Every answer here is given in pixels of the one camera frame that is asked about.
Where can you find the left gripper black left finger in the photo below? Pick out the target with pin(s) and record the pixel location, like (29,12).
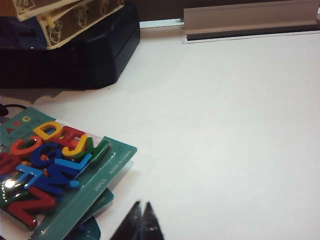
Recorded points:
(130,227)

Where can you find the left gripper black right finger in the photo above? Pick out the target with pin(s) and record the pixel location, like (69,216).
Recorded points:
(151,227)

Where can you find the green letter Y magnet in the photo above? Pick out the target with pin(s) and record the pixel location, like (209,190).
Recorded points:
(98,152)

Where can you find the light blue letter L magnet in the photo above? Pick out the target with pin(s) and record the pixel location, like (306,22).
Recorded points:
(75,165)

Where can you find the blue letter M magnet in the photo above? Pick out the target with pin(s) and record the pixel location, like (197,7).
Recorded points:
(55,182)

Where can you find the yellow letter J magnet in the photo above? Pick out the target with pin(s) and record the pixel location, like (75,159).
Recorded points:
(75,150)

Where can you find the red letter Z magnet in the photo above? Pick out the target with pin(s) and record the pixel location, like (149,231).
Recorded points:
(32,205)

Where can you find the light blue letter T magnet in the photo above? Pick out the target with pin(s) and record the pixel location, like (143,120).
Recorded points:
(30,172)

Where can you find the blue letter G magnet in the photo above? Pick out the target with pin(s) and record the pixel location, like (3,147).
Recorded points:
(37,157)

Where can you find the yellow letter D magnet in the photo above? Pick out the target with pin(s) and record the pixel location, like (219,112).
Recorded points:
(47,131)

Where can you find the orange letter C magnet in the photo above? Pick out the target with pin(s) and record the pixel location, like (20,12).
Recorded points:
(18,150)

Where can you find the red letter B magnet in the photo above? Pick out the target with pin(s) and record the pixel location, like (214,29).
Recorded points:
(7,163)

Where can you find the teal magnet blister pack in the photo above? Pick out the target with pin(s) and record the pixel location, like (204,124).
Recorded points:
(90,230)
(100,182)
(105,202)

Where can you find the dark blue plastic case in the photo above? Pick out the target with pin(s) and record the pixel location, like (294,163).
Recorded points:
(75,65)

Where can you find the brown cartoon print box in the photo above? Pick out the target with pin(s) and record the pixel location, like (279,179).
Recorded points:
(37,8)
(82,22)

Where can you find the brown desk divider panel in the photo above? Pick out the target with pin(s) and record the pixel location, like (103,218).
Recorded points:
(160,10)

